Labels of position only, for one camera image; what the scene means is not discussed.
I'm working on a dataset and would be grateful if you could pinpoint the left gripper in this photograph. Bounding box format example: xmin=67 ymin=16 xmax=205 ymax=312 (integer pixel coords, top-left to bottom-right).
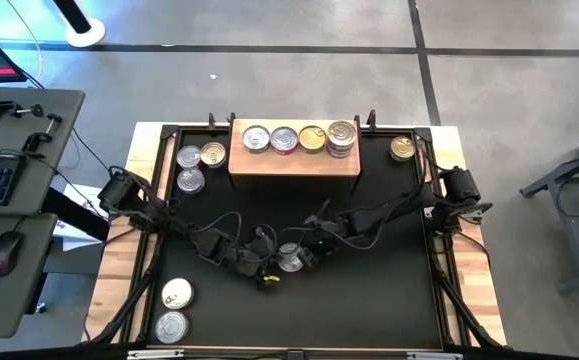
xmin=236 ymin=239 xmax=282 ymax=291

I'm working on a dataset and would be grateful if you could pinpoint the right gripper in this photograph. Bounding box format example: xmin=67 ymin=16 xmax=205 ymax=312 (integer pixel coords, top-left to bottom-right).
xmin=298 ymin=198 xmax=345 ymax=271

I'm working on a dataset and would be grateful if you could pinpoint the red label tin can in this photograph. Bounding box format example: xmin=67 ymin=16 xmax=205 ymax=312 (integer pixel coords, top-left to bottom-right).
xmin=160 ymin=277 xmax=194 ymax=311
xmin=269 ymin=125 xmax=300 ymax=157
xmin=275 ymin=241 xmax=304 ymax=274
xmin=175 ymin=144 xmax=203 ymax=170

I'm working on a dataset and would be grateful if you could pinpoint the blue white label tin can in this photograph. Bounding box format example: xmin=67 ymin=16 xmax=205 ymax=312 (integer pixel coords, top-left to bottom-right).
xmin=326 ymin=143 xmax=357 ymax=160
xmin=326 ymin=119 xmax=359 ymax=151
xmin=176 ymin=167 xmax=206 ymax=196
xmin=154 ymin=310 xmax=190 ymax=346

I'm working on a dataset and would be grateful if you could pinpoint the green tin can gold lid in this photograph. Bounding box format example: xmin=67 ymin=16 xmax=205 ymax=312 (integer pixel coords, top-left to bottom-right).
xmin=199 ymin=141 xmax=228 ymax=169
xmin=389 ymin=134 xmax=418 ymax=163
xmin=297 ymin=124 xmax=328 ymax=155

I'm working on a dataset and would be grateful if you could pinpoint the green tin can silver lid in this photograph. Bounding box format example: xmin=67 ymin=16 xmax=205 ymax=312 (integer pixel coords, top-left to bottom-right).
xmin=241 ymin=124 xmax=272 ymax=154

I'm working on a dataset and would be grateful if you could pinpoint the wooden shelf with black legs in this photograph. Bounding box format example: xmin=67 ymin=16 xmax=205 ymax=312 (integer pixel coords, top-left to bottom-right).
xmin=226 ymin=112 xmax=364 ymax=195

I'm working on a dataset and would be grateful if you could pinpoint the black table mat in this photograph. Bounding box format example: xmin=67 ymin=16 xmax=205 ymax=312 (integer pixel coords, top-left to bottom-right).
xmin=147 ymin=127 xmax=444 ymax=350

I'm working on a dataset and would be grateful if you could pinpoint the white paper sheet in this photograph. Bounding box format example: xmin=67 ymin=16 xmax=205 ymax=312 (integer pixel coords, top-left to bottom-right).
xmin=51 ymin=182 xmax=113 ymax=253

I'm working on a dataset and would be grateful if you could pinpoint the black desk beam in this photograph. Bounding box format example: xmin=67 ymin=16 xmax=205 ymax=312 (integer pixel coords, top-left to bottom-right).
xmin=41 ymin=187 xmax=111 ymax=242

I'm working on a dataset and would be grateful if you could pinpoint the black computer mouse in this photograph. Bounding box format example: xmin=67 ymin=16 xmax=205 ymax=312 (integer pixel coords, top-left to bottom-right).
xmin=0 ymin=231 xmax=25 ymax=279

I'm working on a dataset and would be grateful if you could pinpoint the black desk clamp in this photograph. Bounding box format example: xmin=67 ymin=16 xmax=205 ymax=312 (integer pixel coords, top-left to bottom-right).
xmin=20 ymin=112 xmax=64 ymax=154
xmin=0 ymin=96 xmax=45 ymax=122

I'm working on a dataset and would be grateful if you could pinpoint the white round stand base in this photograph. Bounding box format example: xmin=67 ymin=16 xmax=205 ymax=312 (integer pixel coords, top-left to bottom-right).
xmin=63 ymin=17 xmax=107 ymax=49

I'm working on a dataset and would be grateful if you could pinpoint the black stand pole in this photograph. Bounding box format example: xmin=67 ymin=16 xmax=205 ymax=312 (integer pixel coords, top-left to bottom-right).
xmin=57 ymin=0 xmax=94 ymax=35

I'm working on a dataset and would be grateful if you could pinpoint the silver metal bracket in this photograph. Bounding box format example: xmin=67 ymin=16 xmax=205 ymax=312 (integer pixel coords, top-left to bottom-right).
xmin=406 ymin=350 xmax=464 ymax=360
xmin=126 ymin=348 xmax=186 ymax=360

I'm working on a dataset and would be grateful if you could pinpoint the black metal table frame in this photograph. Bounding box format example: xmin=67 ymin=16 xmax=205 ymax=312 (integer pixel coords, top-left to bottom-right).
xmin=79 ymin=108 xmax=509 ymax=351

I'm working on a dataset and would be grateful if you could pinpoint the thin yellow cable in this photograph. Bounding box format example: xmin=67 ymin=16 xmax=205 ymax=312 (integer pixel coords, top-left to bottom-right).
xmin=4 ymin=0 xmax=45 ymax=84

